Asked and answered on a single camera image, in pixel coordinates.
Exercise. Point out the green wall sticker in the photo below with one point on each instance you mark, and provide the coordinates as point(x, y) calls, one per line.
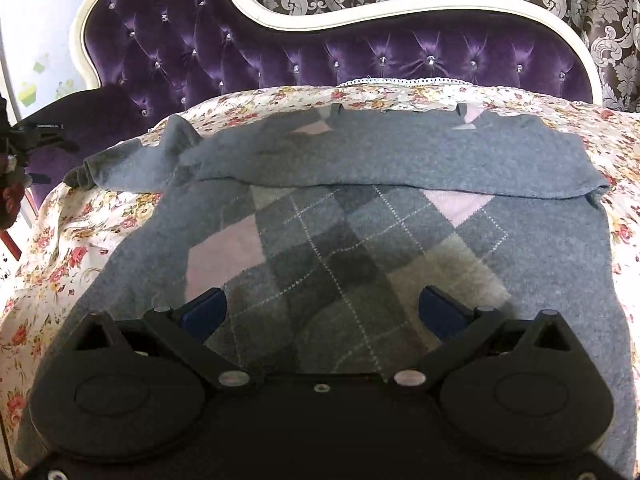
point(29, 93)

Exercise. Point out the floral printed blanket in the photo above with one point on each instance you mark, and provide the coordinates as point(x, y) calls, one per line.
point(65, 240)

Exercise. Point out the grey argyle knit sweater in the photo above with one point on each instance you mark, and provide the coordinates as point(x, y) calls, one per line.
point(320, 240)

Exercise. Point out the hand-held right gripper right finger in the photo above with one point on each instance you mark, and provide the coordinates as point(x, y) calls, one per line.
point(439, 314)

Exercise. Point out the purple tufted headboard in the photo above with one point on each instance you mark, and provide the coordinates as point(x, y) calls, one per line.
point(210, 45)

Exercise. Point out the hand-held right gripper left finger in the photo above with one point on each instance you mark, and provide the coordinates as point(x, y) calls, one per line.
point(209, 311)

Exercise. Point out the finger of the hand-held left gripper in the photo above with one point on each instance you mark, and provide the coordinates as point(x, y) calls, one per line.
point(50, 136)

